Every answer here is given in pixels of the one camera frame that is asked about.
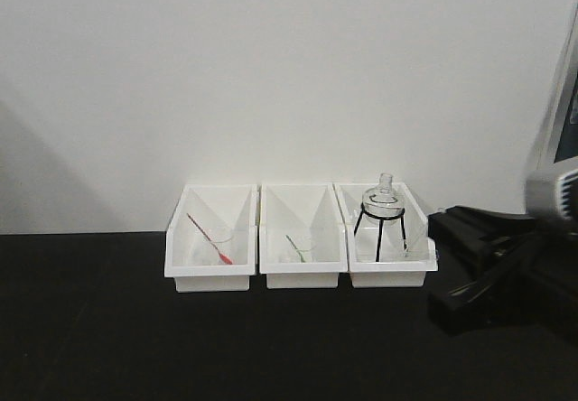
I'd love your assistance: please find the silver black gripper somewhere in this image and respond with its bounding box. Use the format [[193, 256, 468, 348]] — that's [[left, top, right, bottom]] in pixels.
[[428, 157, 577, 342]]

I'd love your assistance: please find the right white storage bin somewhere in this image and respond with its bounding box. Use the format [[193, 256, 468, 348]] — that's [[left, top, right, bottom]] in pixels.
[[333, 182, 438, 288]]

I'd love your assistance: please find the white storage bin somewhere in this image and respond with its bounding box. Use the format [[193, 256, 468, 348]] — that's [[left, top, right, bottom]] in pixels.
[[333, 182, 438, 288], [164, 184, 258, 293], [258, 183, 348, 289]]

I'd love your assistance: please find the clear round glass flask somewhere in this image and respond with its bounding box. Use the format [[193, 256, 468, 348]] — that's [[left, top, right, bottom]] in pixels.
[[361, 173, 405, 224]]

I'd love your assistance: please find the green spatula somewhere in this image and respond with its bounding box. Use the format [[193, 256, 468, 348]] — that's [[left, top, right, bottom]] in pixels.
[[285, 235, 306, 263]]

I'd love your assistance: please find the middle white storage bin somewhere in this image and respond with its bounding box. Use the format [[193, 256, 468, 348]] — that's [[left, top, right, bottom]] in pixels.
[[258, 183, 348, 289]]

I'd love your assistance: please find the small beaker in middle bin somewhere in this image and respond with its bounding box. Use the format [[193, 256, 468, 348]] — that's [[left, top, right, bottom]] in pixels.
[[289, 235, 316, 263]]

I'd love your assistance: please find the small beaker in bin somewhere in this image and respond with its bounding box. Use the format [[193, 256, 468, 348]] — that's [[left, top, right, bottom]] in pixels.
[[209, 229, 234, 265], [289, 235, 316, 263]]

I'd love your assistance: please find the red spatula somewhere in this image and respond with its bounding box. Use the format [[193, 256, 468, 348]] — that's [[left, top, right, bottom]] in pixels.
[[186, 213, 233, 266]]

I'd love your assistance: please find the small beaker in left bin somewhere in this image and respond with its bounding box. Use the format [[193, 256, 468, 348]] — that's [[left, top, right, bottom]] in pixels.
[[209, 229, 234, 265]]

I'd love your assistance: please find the left white storage bin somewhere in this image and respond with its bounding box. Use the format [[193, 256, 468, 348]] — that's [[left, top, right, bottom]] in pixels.
[[164, 184, 258, 293]]

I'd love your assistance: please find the black wire tripod stand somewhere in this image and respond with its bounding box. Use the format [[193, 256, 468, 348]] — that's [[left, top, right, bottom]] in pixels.
[[354, 203, 408, 263]]

